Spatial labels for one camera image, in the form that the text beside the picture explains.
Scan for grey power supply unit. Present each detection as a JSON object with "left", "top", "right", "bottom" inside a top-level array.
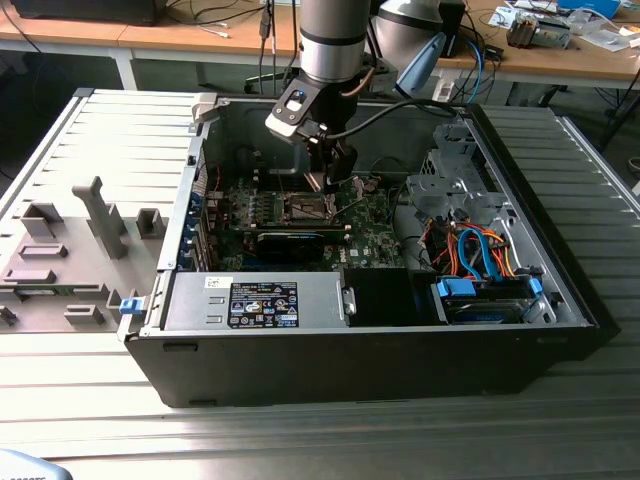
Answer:
[{"left": 160, "top": 272, "right": 350, "bottom": 332}]

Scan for black camera cable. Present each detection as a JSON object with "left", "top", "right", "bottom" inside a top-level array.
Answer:
[{"left": 323, "top": 97, "right": 460, "bottom": 140}]

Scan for CPU cooler heatsink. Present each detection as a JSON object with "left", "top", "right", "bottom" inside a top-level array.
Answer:
[{"left": 505, "top": 13, "right": 540, "bottom": 50}]

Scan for CPU socket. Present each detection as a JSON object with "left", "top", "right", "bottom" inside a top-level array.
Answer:
[{"left": 282, "top": 191, "right": 335, "bottom": 224}]

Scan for beige plastic bracket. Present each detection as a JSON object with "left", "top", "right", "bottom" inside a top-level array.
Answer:
[{"left": 191, "top": 92, "right": 222, "bottom": 126}]

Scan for black flat device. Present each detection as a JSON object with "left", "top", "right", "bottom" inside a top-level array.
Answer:
[{"left": 9, "top": 0, "right": 162, "bottom": 27}]

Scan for black upright box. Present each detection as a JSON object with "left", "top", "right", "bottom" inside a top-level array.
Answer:
[{"left": 439, "top": 0, "right": 467, "bottom": 59}]

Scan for metal socket cover frame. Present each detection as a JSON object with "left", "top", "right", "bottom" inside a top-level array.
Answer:
[{"left": 327, "top": 175, "right": 369, "bottom": 217}]

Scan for orange power wires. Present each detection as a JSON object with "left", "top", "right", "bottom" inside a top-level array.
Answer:
[{"left": 427, "top": 224, "right": 519, "bottom": 279}]

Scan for white label tag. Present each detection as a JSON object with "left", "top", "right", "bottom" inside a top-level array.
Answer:
[{"left": 430, "top": 78, "right": 457, "bottom": 103}]

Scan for metal drive cage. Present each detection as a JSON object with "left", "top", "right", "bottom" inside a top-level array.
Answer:
[{"left": 403, "top": 122, "right": 509, "bottom": 226}]

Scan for wooden desk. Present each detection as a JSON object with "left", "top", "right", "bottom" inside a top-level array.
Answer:
[
  {"left": 0, "top": 0, "right": 304, "bottom": 91},
  {"left": 434, "top": 0, "right": 640, "bottom": 94}
]

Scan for clear plastic bag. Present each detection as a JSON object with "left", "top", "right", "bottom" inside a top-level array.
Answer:
[{"left": 574, "top": 27, "right": 639, "bottom": 52}]

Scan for blue cable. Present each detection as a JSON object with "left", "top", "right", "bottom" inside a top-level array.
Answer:
[{"left": 465, "top": 38, "right": 490, "bottom": 101}]

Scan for grey metal device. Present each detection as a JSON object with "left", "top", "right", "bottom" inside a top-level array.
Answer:
[{"left": 534, "top": 18, "right": 575, "bottom": 50}]

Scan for black open PC case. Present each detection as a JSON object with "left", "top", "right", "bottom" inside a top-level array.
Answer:
[{"left": 117, "top": 93, "right": 621, "bottom": 409}]

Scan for black round cable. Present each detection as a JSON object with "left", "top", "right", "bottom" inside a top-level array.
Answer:
[{"left": 368, "top": 156, "right": 409, "bottom": 177}]

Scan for grey parts rack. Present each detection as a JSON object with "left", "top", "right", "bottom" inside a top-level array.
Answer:
[{"left": 0, "top": 174, "right": 170, "bottom": 335}]

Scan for hard disk in blue carrier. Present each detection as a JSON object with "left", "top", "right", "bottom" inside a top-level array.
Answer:
[{"left": 432, "top": 276, "right": 545, "bottom": 325}]

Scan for black graphics card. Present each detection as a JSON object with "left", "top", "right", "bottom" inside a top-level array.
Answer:
[{"left": 255, "top": 228, "right": 327, "bottom": 262}]

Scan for pale rounded device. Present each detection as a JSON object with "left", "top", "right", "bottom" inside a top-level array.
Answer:
[{"left": 0, "top": 448, "right": 71, "bottom": 480}]

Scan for copper coloured short cable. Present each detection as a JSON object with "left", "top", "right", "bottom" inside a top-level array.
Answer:
[{"left": 342, "top": 67, "right": 376, "bottom": 97}]

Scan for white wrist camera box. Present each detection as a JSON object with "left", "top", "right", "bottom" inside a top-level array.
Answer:
[{"left": 264, "top": 82, "right": 321, "bottom": 139}]

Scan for blue cardboard box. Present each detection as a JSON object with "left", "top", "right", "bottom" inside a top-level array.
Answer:
[{"left": 556, "top": 0, "right": 622, "bottom": 17}]

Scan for printed paper leaflet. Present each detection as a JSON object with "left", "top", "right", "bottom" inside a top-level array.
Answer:
[{"left": 487, "top": 3, "right": 524, "bottom": 29}]

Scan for blue data wire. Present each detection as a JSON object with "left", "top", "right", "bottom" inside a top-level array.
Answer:
[{"left": 455, "top": 225, "right": 497, "bottom": 281}]

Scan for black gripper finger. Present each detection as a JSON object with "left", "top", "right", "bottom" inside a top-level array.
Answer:
[
  {"left": 323, "top": 140, "right": 360, "bottom": 196},
  {"left": 308, "top": 141, "right": 327, "bottom": 175}
]

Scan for green motherboard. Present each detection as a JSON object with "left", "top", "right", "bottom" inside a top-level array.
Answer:
[{"left": 214, "top": 172, "right": 407, "bottom": 274}]

